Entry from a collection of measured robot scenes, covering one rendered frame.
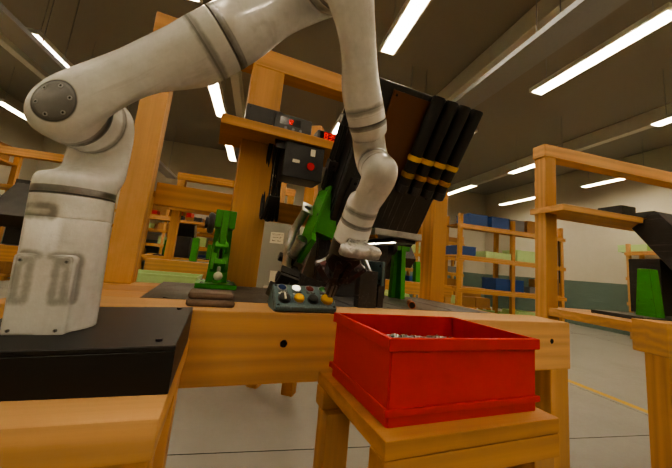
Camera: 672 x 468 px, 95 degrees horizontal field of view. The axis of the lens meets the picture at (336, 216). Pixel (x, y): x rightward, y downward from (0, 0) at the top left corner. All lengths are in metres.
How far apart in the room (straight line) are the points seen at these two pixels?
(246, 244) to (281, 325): 0.64
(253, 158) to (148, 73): 0.91
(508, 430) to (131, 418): 0.51
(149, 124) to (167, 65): 0.92
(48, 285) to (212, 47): 0.36
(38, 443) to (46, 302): 0.16
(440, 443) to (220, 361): 0.43
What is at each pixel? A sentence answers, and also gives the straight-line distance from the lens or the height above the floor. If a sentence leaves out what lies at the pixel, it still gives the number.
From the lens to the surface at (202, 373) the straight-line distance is 0.74.
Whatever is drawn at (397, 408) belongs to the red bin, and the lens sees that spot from 0.52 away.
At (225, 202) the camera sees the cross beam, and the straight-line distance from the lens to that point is 1.41.
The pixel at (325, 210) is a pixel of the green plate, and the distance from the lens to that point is 1.01.
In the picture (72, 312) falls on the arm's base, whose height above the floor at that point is 0.92.
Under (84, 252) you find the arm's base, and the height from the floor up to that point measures 1.00.
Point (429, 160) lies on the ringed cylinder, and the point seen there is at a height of 1.36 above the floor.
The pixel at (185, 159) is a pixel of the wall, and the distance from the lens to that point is 11.79.
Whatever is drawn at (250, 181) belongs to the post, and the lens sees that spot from 1.35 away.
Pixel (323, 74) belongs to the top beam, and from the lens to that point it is 1.63.
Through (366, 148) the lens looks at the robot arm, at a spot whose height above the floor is 1.25.
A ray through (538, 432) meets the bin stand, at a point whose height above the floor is 0.78.
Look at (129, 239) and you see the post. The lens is 1.33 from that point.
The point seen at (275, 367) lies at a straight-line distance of 0.76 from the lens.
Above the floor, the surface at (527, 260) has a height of 1.47.
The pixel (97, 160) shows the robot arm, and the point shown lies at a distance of 0.57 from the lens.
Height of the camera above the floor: 1.02
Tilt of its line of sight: 9 degrees up
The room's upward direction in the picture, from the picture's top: 6 degrees clockwise
